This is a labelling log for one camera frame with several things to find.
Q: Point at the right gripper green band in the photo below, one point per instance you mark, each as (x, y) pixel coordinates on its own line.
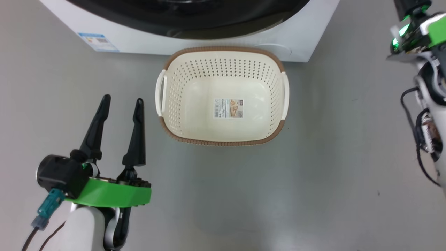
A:
(437, 31)

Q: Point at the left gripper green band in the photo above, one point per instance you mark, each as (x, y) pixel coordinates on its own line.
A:
(111, 193)

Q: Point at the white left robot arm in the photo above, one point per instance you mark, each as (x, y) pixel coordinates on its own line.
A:
(83, 226)

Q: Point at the white washing machine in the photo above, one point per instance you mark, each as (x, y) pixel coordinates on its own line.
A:
(139, 43)

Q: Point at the basket product label sticker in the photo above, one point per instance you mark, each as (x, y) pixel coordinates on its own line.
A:
(228, 108)

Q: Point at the cream laundry basket brown rim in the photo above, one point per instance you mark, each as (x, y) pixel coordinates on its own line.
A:
(226, 83)

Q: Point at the blue energy label sticker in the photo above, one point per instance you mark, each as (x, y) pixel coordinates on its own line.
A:
(99, 42)

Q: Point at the round white filter cover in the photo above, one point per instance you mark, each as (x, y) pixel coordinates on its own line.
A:
(275, 49)

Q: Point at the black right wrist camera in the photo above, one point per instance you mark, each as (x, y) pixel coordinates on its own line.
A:
(413, 7)

